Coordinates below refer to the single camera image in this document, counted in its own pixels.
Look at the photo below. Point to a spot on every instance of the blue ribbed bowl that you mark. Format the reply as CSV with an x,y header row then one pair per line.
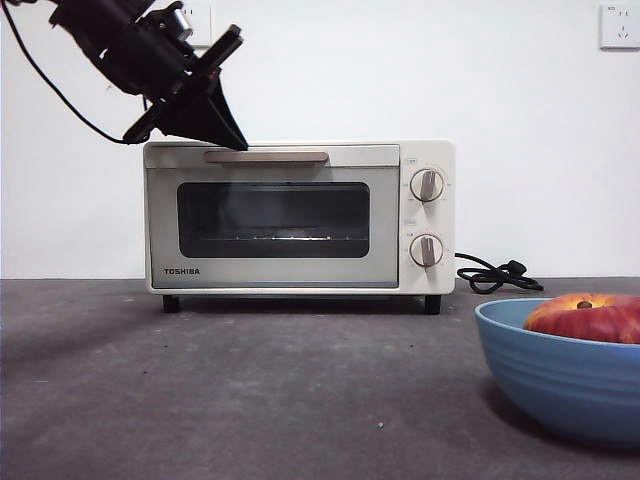
x,y
560,385

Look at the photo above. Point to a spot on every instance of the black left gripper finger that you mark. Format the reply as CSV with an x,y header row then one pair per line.
x,y
222,107
190,120

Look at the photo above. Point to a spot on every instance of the red apple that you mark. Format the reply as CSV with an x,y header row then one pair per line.
x,y
580,320

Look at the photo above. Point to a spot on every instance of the cream Toshiba toaster oven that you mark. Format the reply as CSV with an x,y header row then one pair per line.
x,y
430,150

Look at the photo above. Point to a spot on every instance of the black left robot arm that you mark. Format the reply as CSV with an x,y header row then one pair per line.
x,y
90,12

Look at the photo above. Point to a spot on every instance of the white wall socket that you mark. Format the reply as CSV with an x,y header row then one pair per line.
x,y
204,15
620,27

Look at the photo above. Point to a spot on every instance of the round cream oven knob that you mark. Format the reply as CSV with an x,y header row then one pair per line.
x,y
426,250
427,185

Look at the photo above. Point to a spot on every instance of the oven door with glass window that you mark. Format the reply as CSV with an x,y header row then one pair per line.
x,y
162,225

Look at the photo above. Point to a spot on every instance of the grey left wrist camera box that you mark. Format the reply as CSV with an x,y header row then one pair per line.
x,y
179,21

